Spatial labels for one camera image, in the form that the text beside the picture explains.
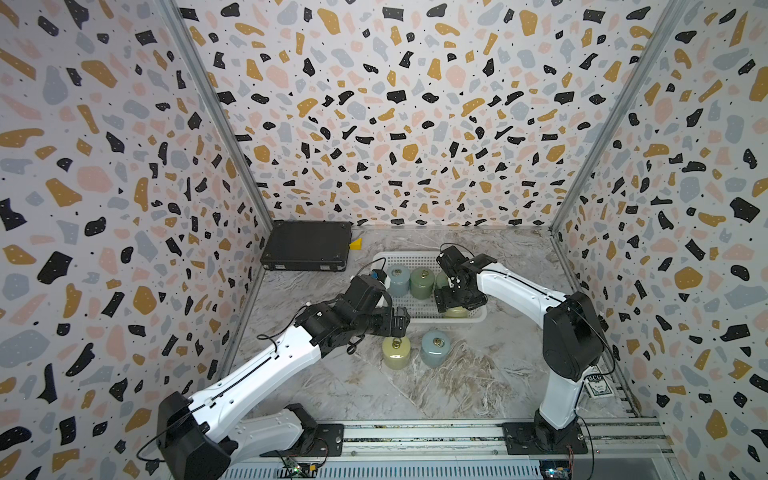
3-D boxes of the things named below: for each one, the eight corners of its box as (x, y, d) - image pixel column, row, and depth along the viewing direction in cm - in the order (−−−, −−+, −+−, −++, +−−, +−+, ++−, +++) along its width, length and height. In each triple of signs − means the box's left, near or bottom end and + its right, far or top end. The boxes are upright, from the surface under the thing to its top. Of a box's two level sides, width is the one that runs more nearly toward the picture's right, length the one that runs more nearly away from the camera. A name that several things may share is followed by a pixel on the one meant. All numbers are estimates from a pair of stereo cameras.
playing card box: (590, 397, 83) (594, 395, 81) (583, 377, 86) (586, 375, 85) (610, 397, 83) (614, 395, 81) (602, 377, 86) (606, 375, 85)
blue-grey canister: (420, 367, 88) (422, 355, 81) (419, 341, 93) (421, 328, 86) (447, 367, 88) (452, 355, 81) (445, 341, 93) (449, 328, 86)
